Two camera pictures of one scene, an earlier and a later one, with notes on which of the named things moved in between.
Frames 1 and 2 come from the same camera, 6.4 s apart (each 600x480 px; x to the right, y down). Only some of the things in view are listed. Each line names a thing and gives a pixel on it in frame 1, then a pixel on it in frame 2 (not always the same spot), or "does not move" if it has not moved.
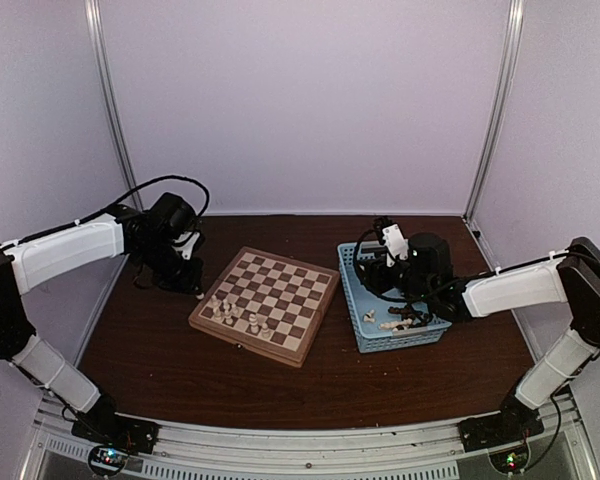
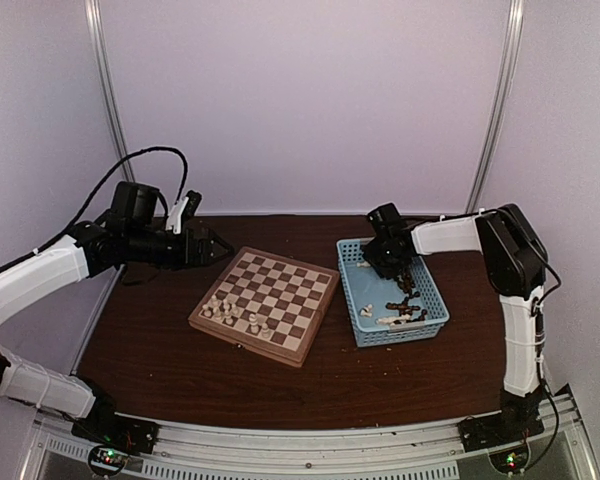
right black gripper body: (414, 285) → (381, 258)
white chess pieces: (254, 328) does not move
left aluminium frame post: (98, 21) does not move
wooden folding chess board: (268, 303) does not move
